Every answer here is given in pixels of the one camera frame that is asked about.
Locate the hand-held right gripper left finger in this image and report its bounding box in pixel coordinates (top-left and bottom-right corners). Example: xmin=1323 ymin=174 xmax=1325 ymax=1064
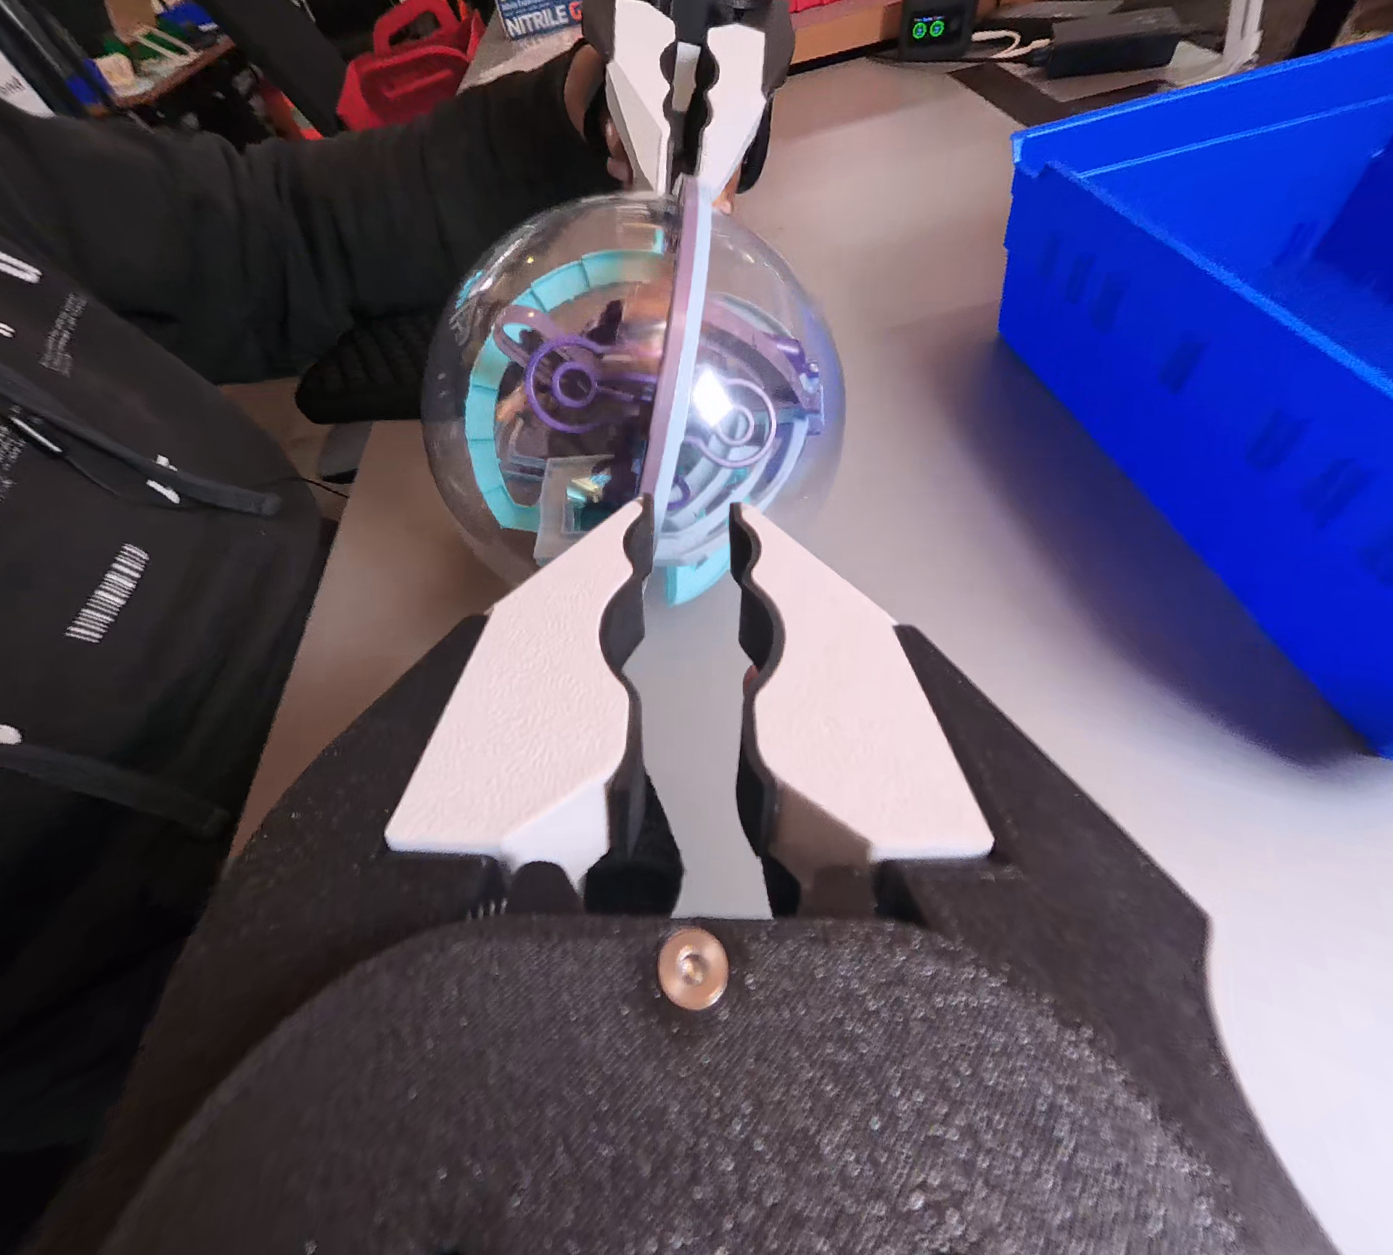
xmin=387 ymin=506 xmax=654 ymax=886

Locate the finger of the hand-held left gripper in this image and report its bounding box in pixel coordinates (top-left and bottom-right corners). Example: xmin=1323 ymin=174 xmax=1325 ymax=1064
xmin=592 ymin=5 xmax=697 ymax=193
xmin=693 ymin=13 xmax=775 ymax=203

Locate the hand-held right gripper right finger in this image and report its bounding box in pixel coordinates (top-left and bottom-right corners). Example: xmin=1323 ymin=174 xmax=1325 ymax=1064
xmin=729 ymin=506 xmax=997 ymax=886

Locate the clear plastic maze ball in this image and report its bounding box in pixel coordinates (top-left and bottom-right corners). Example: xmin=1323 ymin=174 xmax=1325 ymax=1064
xmin=426 ymin=193 xmax=840 ymax=592

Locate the person's left forearm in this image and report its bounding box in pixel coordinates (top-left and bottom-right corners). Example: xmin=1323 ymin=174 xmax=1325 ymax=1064
xmin=0 ymin=55 xmax=621 ymax=385

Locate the person's left hand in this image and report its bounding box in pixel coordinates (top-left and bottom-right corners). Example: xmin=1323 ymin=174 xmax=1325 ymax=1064
xmin=563 ymin=44 xmax=648 ymax=188

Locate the glove box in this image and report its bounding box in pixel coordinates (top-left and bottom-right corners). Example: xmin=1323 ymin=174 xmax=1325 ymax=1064
xmin=490 ymin=0 xmax=603 ymax=44

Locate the wood-edged white table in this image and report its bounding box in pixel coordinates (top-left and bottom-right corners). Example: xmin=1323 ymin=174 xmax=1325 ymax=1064
xmin=468 ymin=0 xmax=1081 ymax=107

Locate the small black device green display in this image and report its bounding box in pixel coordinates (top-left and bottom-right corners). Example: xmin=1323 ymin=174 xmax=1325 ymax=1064
xmin=901 ymin=0 xmax=983 ymax=61

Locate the red plastic container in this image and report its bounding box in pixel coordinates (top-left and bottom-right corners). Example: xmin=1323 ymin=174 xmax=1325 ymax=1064
xmin=338 ymin=0 xmax=486 ymax=130

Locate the black power adapter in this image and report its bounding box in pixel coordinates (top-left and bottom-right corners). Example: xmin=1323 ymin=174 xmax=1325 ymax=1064
xmin=1038 ymin=7 xmax=1190 ymax=78

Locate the black printed hoodie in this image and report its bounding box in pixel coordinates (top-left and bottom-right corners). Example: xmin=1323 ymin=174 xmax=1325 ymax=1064
xmin=0 ymin=245 xmax=333 ymax=1168

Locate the black mesh pad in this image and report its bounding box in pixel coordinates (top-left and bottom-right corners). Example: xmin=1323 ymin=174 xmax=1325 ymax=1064
xmin=295 ymin=309 xmax=452 ymax=427

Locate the blue plastic bin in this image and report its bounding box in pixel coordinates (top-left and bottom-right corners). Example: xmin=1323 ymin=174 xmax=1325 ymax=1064
xmin=1002 ymin=40 xmax=1393 ymax=755

